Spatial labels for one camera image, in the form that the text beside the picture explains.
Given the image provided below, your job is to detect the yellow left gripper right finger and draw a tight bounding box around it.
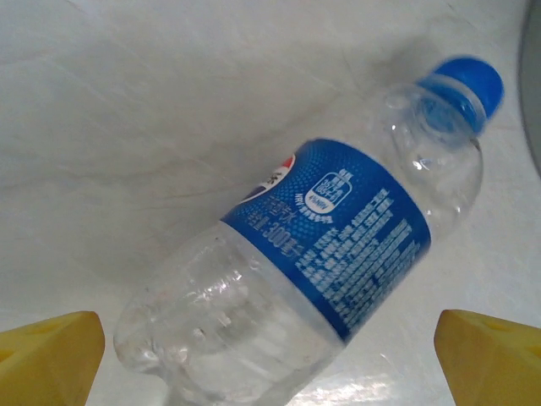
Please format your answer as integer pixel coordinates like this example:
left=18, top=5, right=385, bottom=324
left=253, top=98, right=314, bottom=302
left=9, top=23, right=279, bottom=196
left=434, top=308, right=541, bottom=406

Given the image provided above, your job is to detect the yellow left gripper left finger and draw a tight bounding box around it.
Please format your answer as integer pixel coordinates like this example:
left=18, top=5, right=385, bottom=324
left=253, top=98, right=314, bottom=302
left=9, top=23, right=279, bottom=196
left=0, top=310, right=107, bottom=406

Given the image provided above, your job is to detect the green translucent trash bin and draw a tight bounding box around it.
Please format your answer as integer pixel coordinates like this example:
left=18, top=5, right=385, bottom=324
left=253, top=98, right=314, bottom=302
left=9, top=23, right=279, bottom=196
left=518, top=0, right=541, bottom=170

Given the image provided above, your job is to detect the clear bottle blue Pepsi label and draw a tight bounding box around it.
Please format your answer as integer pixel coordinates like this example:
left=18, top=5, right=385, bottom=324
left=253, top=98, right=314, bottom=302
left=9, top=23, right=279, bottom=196
left=112, top=54, right=506, bottom=406

